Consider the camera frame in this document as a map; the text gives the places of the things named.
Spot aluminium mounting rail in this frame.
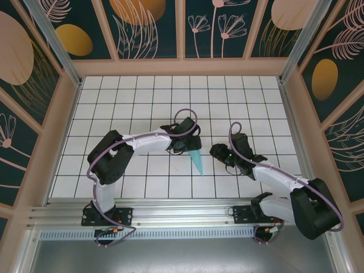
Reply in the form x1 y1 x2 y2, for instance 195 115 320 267
27 197 339 228

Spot grey metal sheet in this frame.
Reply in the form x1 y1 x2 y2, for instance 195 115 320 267
27 227 346 273

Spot aluminium corner post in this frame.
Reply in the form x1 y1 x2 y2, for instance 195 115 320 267
278 0 337 84
24 0 84 86

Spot dark panel orange disc leaves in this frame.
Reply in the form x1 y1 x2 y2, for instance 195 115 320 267
102 0 182 60

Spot dark panel flower and stems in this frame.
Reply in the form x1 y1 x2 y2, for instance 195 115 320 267
0 93 40 208

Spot dark panel pink flowers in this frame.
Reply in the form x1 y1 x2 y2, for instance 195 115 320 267
184 0 250 60

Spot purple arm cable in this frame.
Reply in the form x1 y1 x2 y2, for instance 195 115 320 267
229 122 345 246
86 107 200 249

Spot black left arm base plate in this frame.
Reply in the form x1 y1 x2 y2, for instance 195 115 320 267
81 206 134 227

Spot aluminium side rail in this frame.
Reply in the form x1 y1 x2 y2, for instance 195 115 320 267
280 81 324 201

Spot light blue cloth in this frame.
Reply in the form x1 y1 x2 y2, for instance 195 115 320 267
188 150 205 177

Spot dark panel large pale disc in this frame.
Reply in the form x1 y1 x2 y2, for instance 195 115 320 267
0 0 63 127

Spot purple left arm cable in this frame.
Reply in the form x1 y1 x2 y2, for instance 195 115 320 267
86 107 200 249

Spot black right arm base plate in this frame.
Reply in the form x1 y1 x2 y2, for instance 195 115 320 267
232 205 284 226

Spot dark panel pink feathers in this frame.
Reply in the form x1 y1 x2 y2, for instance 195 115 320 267
324 85 364 203

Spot dark panel oval and feather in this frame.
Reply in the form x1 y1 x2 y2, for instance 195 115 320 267
297 0 364 123

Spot slotted grey cable tray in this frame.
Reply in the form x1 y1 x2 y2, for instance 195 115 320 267
39 229 257 239

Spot dark panel small orange oval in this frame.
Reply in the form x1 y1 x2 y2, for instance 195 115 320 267
35 0 113 60

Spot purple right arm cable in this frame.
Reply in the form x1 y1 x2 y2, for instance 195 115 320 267
229 122 345 246

